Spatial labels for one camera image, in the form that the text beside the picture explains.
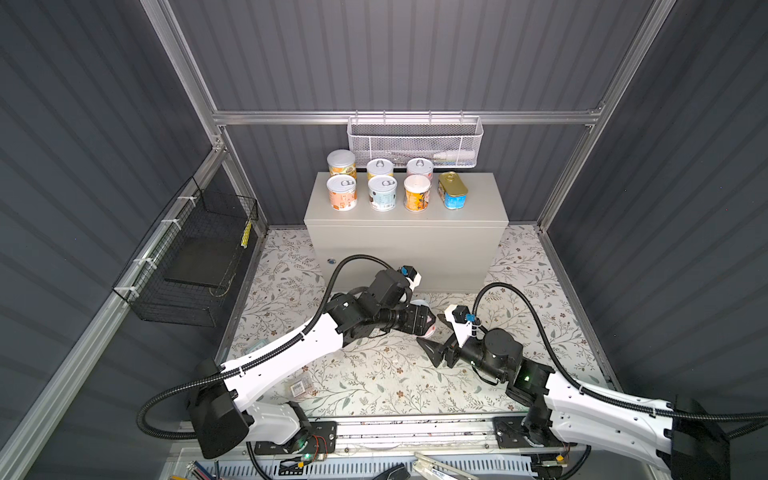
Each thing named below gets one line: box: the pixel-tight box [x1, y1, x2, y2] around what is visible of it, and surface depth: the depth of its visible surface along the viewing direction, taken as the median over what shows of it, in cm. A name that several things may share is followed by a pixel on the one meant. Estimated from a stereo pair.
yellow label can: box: [366, 158, 395, 180], surface depth 82 cm
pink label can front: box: [406, 157, 434, 181], surface depth 82 cm
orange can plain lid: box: [403, 174, 432, 212], surface depth 75 cm
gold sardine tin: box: [437, 171, 469, 210], surface depth 79 cm
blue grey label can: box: [368, 175, 398, 212], surface depth 77 cm
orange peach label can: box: [326, 174, 358, 212], surface depth 77 cm
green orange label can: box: [326, 149, 357, 179], surface depth 80 cm
